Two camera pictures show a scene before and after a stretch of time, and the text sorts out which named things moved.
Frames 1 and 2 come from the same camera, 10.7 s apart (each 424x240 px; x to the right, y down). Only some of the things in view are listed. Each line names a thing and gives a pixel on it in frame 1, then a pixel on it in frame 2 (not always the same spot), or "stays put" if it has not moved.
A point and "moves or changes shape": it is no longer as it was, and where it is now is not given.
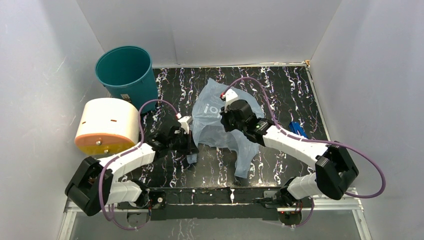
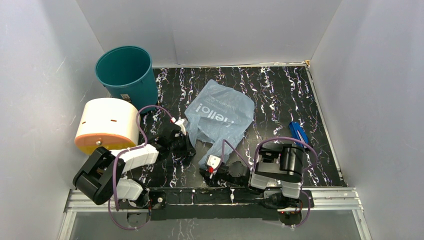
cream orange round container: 107,126 stays put
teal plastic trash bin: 127,74 stays put
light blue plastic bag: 209,98 moves or changes shape
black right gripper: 224,120 -> 212,176
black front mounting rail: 217,203 stays put
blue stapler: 296,127 stays put
